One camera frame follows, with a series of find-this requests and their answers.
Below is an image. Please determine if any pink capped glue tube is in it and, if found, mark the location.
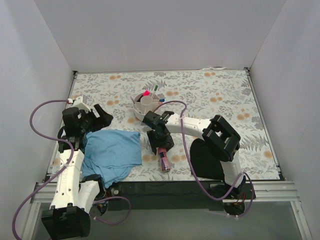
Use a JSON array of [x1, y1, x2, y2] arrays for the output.
[[157, 147, 171, 173]]

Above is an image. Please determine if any white round divided organizer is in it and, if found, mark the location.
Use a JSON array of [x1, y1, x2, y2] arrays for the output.
[[132, 93, 160, 122]]

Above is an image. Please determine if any white marker orange cap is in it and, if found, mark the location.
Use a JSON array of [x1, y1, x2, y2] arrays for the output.
[[152, 99, 160, 104]]

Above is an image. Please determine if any pink black highlighter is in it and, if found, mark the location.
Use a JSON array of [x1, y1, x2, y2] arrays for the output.
[[141, 90, 150, 97]]

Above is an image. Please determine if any white marker green cap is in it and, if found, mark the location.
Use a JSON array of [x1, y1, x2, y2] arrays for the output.
[[151, 85, 158, 101]]

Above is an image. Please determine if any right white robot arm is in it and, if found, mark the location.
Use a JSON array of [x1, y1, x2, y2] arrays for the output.
[[142, 111, 246, 199]]

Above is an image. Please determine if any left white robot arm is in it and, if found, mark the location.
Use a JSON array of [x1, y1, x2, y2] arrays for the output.
[[41, 103, 113, 240]]

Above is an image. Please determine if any light blue cloth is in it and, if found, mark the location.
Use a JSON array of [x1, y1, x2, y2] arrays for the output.
[[81, 129, 142, 188]]

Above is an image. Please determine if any black cloth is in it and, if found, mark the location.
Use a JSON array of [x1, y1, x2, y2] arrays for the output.
[[190, 138, 225, 181]]

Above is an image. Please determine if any floral patterned table mat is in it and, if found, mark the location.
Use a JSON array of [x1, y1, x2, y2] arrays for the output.
[[69, 70, 280, 182]]

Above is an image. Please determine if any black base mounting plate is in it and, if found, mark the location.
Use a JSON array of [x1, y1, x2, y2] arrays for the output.
[[106, 181, 256, 211]]

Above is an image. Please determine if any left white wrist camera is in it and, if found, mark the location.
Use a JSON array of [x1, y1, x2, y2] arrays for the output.
[[67, 94, 91, 112]]

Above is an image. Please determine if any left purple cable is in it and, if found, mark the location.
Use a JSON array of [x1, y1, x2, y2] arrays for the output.
[[12, 99, 132, 240]]

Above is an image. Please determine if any aluminium frame rail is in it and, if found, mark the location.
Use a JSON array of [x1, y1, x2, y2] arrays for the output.
[[31, 181, 300, 203]]

